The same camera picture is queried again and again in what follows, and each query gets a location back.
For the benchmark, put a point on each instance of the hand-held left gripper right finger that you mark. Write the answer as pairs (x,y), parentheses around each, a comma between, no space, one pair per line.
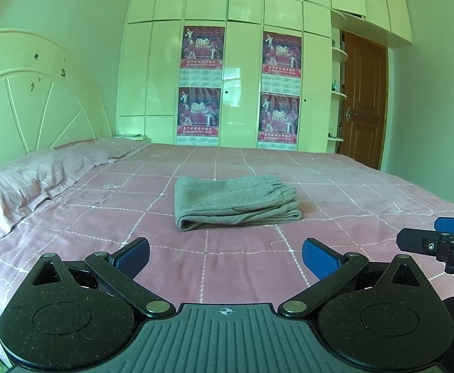
(318,258)

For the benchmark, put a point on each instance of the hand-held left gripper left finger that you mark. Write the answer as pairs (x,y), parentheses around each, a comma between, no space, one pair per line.
(133,256)

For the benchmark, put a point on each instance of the grey pants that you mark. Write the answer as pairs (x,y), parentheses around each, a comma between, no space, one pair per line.
(230,198)

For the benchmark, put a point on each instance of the pink checked bed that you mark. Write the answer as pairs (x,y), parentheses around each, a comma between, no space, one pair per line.
(227,256)

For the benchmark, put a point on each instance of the pink pillow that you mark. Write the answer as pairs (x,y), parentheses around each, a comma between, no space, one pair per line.
(102,149)
(13,190)

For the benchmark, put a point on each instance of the red calendar poster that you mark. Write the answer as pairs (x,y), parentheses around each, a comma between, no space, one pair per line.
(203,44)
(197,110)
(277,116)
(281,52)

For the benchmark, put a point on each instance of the brown wooden door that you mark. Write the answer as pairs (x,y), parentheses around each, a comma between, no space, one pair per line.
(363,85)

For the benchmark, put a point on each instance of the teal bottle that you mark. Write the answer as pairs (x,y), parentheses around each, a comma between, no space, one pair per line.
(334,85)

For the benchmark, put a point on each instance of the cream bed headboard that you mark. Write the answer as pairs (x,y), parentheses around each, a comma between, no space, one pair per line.
(36,105)

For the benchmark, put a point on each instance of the cream corner shelf unit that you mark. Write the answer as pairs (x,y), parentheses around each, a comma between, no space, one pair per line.
(339,51)

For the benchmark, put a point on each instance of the cream glossy wardrobe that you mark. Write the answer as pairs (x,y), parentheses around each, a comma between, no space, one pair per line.
(242,46)

